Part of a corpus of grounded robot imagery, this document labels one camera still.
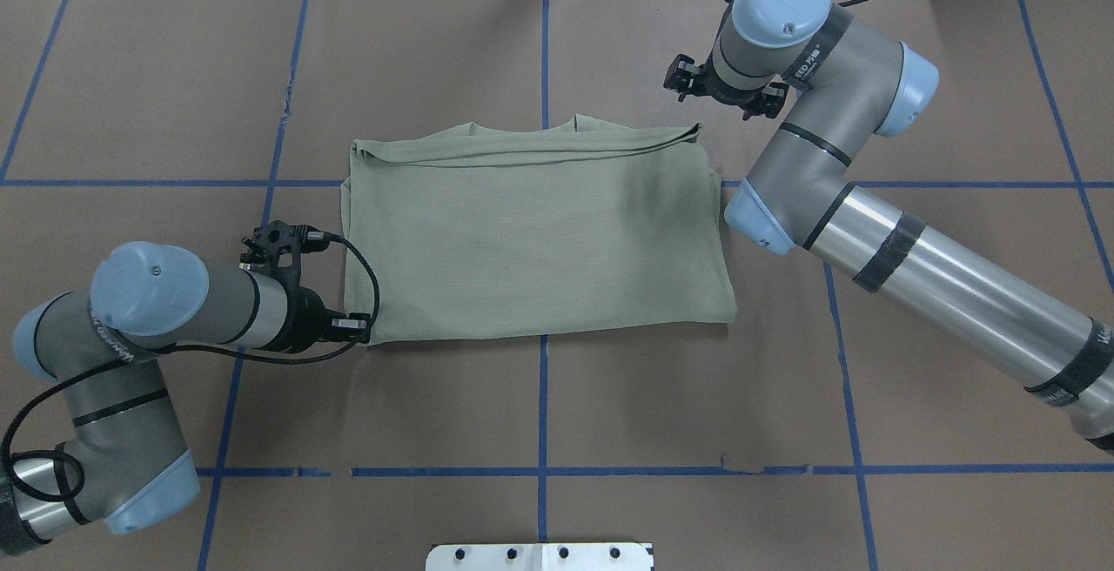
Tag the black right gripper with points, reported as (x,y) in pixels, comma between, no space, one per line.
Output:
(765,99)

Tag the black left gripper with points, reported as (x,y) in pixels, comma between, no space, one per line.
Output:
(302,320)

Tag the olive green long-sleeve shirt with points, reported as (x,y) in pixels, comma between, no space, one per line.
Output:
(476,233)

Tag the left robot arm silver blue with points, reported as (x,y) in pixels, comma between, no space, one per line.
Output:
(103,443)

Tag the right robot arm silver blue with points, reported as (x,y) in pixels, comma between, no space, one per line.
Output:
(851,82)

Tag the white mounting plate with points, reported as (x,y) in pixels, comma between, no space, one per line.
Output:
(542,556)

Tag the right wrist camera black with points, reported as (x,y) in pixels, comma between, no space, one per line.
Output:
(686,78)

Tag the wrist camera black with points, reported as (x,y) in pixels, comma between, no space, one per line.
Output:
(686,78)
(276,250)

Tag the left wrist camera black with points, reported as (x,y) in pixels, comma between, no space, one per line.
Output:
(276,250)

